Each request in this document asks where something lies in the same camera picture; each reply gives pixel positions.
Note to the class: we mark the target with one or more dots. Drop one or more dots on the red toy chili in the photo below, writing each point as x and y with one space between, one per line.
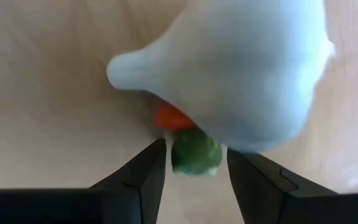
172 119

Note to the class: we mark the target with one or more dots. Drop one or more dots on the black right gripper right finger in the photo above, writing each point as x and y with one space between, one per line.
291 205

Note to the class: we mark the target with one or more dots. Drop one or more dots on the large white toy garlic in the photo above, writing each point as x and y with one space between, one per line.
228 77

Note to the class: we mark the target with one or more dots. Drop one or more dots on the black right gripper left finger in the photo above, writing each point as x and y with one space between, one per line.
73 205

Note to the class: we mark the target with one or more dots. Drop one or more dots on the green toy sprout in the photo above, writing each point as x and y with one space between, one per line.
194 152

